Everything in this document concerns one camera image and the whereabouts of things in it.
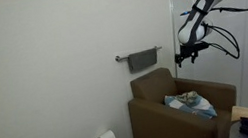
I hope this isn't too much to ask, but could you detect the white green patterned towel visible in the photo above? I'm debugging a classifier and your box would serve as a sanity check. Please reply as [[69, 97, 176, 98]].
[[174, 89, 203, 109]]

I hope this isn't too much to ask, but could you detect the chrome towel bar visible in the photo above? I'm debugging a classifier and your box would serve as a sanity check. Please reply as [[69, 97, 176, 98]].
[[113, 44, 164, 63]]

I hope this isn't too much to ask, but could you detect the blue white striped towel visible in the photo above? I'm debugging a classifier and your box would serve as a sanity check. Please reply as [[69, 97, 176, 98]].
[[163, 87, 218, 127]]

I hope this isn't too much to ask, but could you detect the brown armchair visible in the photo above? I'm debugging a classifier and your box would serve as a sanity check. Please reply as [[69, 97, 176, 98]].
[[122, 55, 245, 138]]

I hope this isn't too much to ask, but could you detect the grey hanging towel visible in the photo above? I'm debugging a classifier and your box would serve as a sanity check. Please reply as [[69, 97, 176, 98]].
[[125, 47, 161, 75]]

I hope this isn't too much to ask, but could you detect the glass shower enclosure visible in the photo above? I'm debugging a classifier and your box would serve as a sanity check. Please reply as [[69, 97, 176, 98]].
[[162, 0, 248, 124]]

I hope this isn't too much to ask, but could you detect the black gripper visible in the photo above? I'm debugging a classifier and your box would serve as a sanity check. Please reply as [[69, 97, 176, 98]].
[[172, 41, 206, 69]]

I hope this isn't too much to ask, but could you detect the light wooden side table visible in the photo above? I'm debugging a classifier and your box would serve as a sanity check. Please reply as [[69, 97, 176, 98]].
[[228, 103, 248, 126]]

